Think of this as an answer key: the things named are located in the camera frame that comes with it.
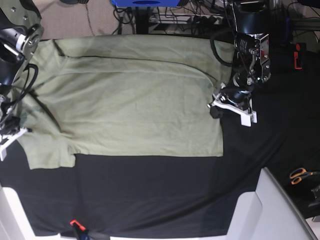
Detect black table cloth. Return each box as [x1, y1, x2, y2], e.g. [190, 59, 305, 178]
[0, 46, 320, 238]

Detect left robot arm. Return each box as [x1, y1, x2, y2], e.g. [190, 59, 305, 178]
[208, 0, 271, 127]

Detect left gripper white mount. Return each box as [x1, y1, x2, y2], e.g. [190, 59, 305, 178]
[207, 83, 258, 127]

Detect grey white cabinet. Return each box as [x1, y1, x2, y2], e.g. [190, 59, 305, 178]
[225, 167, 317, 240]

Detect orange clamp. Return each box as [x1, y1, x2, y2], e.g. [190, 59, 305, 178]
[293, 42, 307, 70]
[61, 219, 110, 240]

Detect orange clamp at right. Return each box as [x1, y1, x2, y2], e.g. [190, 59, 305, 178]
[293, 42, 307, 70]

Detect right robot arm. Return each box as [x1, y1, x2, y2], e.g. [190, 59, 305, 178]
[0, 0, 44, 161]

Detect white block at left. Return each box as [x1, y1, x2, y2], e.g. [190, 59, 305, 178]
[0, 186, 36, 240]

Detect orange clamp at bottom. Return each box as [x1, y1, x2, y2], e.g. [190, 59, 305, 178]
[61, 219, 110, 240]

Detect black stand pole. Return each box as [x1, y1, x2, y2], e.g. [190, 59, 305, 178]
[133, 6, 153, 35]

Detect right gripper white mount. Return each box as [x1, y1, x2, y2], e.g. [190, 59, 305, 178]
[0, 99, 28, 162]

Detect sage green T-shirt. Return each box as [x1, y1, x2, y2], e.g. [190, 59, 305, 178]
[15, 34, 231, 170]

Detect white power strip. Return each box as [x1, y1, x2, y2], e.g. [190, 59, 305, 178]
[149, 12, 224, 25]

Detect orange handled scissors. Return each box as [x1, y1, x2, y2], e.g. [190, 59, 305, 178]
[289, 167, 320, 185]

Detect blue plastic box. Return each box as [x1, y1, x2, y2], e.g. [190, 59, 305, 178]
[111, 0, 180, 8]

